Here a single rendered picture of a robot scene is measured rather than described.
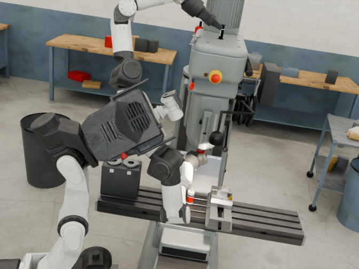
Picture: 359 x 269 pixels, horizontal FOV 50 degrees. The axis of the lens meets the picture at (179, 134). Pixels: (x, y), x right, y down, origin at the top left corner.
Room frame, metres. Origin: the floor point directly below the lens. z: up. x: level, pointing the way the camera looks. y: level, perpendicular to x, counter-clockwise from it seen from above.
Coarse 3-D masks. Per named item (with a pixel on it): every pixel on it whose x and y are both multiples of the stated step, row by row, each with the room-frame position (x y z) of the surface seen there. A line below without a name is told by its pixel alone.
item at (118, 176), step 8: (120, 160) 1.99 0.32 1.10; (128, 160) 2.00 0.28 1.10; (104, 168) 1.92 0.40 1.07; (112, 168) 1.92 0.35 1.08; (120, 168) 1.92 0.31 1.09; (128, 168) 1.93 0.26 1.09; (136, 168) 1.95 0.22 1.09; (104, 176) 1.92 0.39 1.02; (112, 176) 1.92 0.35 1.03; (120, 176) 1.92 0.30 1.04; (128, 176) 1.92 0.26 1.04; (136, 176) 1.92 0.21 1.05; (104, 184) 1.92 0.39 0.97; (112, 184) 1.92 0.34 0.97; (120, 184) 1.92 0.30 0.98; (128, 184) 1.92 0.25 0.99; (136, 184) 1.92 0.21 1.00; (104, 192) 1.92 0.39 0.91; (112, 192) 1.92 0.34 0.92; (120, 192) 1.92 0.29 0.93; (128, 192) 1.92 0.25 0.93; (136, 192) 1.92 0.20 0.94
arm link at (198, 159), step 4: (188, 152) 1.91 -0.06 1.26; (192, 152) 1.91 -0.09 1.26; (196, 152) 1.91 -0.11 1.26; (188, 156) 1.82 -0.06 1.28; (192, 156) 1.82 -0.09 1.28; (196, 156) 1.87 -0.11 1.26; (200, 156) 1.88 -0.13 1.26; (204, 156) 1.88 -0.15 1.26; (196, 160) 1.81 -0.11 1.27; (200, 160) 1.84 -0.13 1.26; (204, 160) 1.87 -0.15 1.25; (196, 164) 1.80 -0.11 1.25; (200, 164) 1.85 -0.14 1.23; (196, 168) 1.81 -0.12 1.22
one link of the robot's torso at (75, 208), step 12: (60, 168) 1.40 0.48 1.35; (72, 168) 1.41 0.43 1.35; (84, 168) 1.56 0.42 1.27; (72, 180) 1.42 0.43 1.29; (84, 180) 1.44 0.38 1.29; (72, 192) 1.43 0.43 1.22; (84, 192) 1.44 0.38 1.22; (72, 204) 1.45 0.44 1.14; (84, 204) 1.46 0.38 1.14; (60, 216) 1.45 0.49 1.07; (72, 216) 1.44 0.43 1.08; (84, 216) 1.46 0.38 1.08; (60, 228) 1.42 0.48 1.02
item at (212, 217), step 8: (208, 192) 2.08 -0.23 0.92; (216, 192) 1.96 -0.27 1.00; (208, 200) 1.99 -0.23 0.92; (208, 208) 1.90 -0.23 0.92; (216, 208) 1.84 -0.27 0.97; (224, 208) 1.85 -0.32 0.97; (208, 216) 1.82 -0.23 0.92; (216, 216) 1.76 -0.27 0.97; (224, 216) 1.77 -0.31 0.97; (208, 224) 1.74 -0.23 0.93; (216, 224) 1.73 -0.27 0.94; (224, 224) 1.73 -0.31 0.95
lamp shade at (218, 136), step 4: (212, 132) 1.76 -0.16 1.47; (216, 132) 1.75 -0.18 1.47; (220, 132) 1.75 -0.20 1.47; (212, 136) 1.74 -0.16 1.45; (216, 136) 1.73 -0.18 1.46; (220, 136) 1.73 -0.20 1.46; (212, 140) 1.73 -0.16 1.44; (216, 140) 1.72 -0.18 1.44; (220, 140) 1.72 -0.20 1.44; (212, 144) 1.73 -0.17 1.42; (216, 144) 1.72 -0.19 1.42; (220, 144) 1.73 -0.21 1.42
